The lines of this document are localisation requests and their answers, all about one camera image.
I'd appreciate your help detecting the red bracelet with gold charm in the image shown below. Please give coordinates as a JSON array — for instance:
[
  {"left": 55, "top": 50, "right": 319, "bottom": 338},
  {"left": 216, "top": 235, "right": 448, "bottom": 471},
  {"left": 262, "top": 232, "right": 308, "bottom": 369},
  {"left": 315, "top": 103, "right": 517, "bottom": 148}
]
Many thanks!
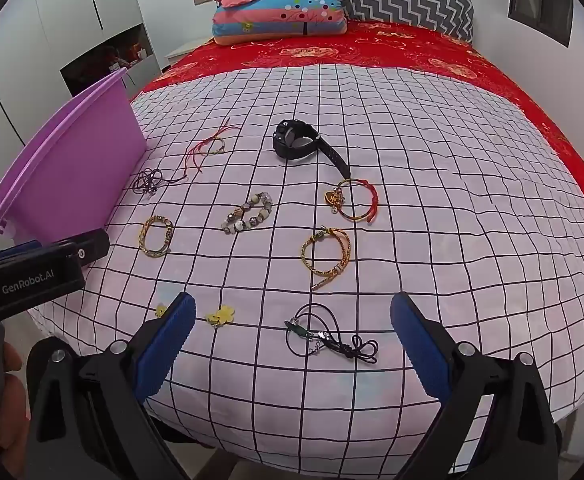
[{"left": 326, "top": 176, "right": 379, "bottom": 224}]

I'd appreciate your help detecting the white nightstand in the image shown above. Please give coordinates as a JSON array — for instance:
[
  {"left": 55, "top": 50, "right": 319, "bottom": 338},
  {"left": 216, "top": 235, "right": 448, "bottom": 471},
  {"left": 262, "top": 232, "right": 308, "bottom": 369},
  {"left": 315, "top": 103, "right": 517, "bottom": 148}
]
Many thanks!
[{"left": 166, "top": 39, "right": 213, "bottom": 69}]

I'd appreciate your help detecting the stone beaded bracelet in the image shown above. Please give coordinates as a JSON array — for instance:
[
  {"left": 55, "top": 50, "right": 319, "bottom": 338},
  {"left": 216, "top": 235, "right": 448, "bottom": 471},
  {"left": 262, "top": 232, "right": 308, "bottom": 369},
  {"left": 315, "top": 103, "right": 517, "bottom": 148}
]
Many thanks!
[{"left": 222, "top": 191, "right": 275, "bottom": 234}]

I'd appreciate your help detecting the purple plastic tub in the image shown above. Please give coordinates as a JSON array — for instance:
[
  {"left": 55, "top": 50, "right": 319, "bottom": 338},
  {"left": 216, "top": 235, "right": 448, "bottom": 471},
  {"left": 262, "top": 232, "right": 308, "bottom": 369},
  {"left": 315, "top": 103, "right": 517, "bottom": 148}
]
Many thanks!
[{"left": 0, "top": 66, "right": 147, "bottom": 247}]

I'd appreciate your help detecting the colourful striped pillow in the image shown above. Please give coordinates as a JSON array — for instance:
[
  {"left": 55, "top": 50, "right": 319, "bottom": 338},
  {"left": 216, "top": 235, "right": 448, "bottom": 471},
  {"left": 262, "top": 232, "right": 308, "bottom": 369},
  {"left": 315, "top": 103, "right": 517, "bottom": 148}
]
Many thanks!
[{"left": 211, "top": 0, "right": 349, "bottom": 47}]

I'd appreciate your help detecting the dark window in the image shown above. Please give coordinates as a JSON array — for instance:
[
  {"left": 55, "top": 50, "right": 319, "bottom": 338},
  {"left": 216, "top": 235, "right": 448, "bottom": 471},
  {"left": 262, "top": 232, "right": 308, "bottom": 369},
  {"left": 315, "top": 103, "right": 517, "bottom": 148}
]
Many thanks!
[{"left": 508, "top": 0, "right": 575, "bottom": 49}]

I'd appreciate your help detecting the person's left hand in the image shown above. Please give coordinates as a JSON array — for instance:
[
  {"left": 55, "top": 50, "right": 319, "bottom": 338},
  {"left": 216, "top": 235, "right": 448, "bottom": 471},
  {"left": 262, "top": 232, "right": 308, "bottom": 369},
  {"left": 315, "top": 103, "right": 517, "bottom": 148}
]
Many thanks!
[{"left": 0, "top": 341, "right": 29, "bottom": 480}]

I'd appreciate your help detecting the thin red string bracelet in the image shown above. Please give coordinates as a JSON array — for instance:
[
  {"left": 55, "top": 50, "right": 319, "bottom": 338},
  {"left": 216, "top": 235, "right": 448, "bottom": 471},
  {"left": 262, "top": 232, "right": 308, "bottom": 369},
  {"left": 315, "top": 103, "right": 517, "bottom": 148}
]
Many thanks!
[{"left": 184, "top": 119, "right": 241, "bottom": 177}]

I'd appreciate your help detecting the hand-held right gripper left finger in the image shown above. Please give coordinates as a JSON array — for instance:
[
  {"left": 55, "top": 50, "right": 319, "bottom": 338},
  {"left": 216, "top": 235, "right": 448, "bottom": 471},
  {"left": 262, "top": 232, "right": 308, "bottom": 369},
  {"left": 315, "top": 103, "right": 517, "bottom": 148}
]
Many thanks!
[{"left": 24, "top": 291, "right": 197, "bottom": 480}]

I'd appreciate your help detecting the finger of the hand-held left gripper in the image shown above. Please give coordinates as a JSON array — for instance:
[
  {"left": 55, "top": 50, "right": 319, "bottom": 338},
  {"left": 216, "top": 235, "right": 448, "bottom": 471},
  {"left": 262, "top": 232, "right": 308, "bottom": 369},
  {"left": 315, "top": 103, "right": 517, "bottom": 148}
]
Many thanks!
[
  {"left": 47, "top": 228, "right": 111, "bottom": 266},
  {"left": 0, "top": 240, "right": 79, "bottom": 267}
]

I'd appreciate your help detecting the orange and gold braided bracelet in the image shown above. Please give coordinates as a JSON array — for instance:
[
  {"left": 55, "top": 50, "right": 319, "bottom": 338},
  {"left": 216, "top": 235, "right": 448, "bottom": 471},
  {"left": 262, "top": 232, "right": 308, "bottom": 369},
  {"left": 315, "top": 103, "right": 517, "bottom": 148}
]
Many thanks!
[{"left": 301, "top": 227, "right": 351, "bottom": 291}]

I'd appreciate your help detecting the cluttered wardrobe shelf niche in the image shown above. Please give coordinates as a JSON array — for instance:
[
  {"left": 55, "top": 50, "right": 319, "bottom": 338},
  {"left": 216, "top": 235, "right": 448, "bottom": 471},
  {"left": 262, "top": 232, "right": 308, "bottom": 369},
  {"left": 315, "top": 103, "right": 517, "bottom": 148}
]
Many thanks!
[{"left": 59, "top": 27, "right": 153, "bottom": 99}]

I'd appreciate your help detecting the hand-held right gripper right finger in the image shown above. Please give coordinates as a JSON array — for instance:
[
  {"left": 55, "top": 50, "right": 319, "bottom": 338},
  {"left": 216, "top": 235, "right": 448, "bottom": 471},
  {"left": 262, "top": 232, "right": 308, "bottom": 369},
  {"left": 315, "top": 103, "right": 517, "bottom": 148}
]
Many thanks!
[{"left": 390, "top": 291, "right": 563, "bottom": 480}]

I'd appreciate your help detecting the red patterned bedspread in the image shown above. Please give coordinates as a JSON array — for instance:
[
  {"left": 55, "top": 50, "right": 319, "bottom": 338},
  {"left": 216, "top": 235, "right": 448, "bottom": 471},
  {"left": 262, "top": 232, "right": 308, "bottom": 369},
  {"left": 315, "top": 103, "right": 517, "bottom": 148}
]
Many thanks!
[{"left": 137, "top": 20, "right": 584, "bottom": 271}]

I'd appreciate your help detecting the black cord necklace green pendant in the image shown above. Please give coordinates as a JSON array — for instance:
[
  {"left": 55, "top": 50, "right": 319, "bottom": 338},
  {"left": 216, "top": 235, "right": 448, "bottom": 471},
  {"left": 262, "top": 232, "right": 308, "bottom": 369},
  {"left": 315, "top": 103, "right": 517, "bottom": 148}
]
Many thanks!
[{"left": 285, "top": 304, "right": 379, "bottom": 364}]

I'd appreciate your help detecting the black digital wristwatch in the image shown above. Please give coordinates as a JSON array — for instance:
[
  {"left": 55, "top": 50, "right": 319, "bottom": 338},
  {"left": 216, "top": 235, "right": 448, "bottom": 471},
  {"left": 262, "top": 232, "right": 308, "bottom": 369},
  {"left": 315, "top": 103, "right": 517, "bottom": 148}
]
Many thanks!
[{"left": 273, "top": 119, "right": 350, "bottom": 179}]

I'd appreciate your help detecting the white wardrobe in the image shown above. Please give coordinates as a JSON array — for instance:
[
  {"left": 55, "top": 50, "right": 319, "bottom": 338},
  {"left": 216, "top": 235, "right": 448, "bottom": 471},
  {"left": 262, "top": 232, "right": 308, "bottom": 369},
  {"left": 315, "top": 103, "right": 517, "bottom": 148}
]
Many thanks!
[{"left": 0, "top": 0, "right": 165, "bottom": 171}]

